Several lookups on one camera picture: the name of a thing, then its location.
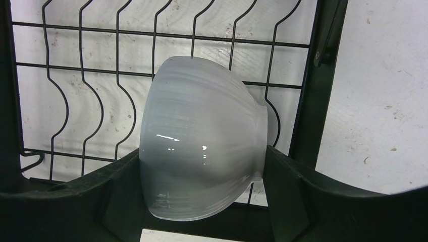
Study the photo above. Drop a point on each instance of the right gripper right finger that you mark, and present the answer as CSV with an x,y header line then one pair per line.
x,y
306,205

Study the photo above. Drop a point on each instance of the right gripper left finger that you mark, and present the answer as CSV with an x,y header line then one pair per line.
x,y
104,205

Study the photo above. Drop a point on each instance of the white bowl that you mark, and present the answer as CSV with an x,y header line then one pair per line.
x,y
203,140

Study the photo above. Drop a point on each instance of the black wire dish rack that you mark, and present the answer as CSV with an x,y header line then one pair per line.
x,y
75,76

